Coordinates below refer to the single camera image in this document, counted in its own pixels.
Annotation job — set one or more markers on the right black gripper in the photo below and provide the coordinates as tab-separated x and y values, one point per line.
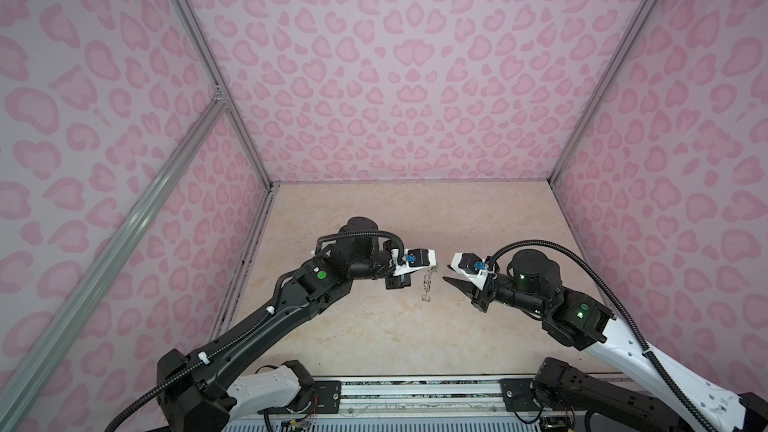
476	295

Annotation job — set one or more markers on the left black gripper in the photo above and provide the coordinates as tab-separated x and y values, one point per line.
398	283

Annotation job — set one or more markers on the metal key holder plate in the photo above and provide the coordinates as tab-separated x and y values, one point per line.
426	286

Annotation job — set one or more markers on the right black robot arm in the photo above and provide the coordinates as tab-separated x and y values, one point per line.
674	398

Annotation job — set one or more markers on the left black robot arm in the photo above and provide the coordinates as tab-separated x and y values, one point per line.
193	393

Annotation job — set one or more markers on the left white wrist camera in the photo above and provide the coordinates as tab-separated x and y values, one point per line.
408	261

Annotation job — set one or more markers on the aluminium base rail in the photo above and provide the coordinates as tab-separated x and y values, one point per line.
446	403

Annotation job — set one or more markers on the right corner aluminium post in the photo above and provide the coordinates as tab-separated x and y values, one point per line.
629	39

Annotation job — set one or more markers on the corner aluminium post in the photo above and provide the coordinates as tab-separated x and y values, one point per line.
204	52
629	39

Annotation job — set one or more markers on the left corner aluminium post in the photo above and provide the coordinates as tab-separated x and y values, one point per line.
204	52

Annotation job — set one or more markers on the aluminium frame strut diagonal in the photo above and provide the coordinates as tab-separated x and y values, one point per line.
40	364

